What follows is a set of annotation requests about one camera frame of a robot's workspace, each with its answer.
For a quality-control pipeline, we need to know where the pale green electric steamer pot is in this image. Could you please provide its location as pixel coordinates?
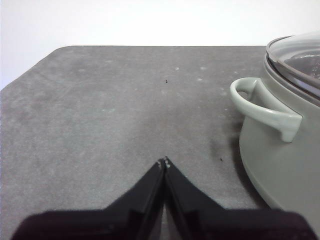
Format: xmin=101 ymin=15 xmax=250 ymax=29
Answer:
xmin=229 ymin=37 xmax=320 ymax=213

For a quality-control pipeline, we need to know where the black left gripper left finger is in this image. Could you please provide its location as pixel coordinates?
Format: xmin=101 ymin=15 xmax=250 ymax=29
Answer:
xmin=11 ymin=157 xmax=166 ymax=240

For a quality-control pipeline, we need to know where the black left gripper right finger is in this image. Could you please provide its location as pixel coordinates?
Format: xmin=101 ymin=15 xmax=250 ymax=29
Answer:
xmin=163 ymin=156 xmax=315 ymax=240

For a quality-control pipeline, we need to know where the glass lid with green knob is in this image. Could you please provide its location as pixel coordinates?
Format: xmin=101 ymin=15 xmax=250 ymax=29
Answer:
xmin=265 ymin=31 xmax=320 ymax=98

